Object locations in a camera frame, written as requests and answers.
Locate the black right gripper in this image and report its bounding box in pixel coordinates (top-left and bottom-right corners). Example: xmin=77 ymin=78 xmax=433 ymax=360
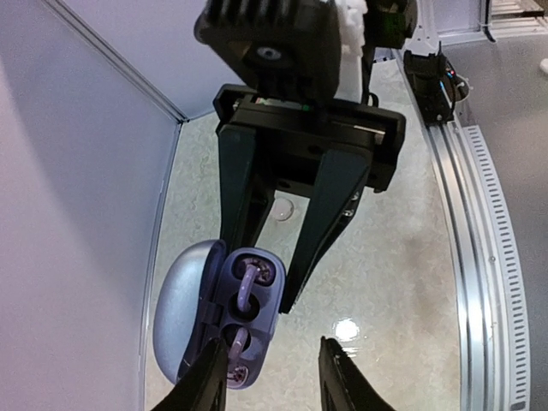
xmin=213 ymin=84 xmax=406 ymax=313

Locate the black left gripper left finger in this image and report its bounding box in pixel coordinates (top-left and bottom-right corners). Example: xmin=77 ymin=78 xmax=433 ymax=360
xmin=152 ymin=338 xmax=228 ymax=411

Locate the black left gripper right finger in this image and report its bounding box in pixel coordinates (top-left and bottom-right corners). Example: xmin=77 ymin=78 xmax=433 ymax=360
xmin=319 ymin=337 xmax=395 ymax=411

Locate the blue-grey earbud charging case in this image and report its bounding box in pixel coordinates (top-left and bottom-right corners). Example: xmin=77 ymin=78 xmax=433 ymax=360
xmin=152 ymin=240 xmax=286 ymax=390

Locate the pink white earbud charging case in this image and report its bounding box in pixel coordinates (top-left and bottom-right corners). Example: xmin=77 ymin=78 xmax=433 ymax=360
xmin=271 ymin=198 xmax=295 ymax=222

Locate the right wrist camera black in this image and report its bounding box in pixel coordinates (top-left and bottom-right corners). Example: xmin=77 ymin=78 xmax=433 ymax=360
xmin=194 ymin=1 xmax=368 ymax=104

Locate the aluminium front rail base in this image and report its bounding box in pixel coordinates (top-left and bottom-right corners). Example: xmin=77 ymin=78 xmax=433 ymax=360
xmin=393 ymin=46 xmax=532 ymax=411

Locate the aluminium corner post left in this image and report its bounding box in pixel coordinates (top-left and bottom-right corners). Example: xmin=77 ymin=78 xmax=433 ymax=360
xmin=42 ymin=0 xmax=192 ymax=125

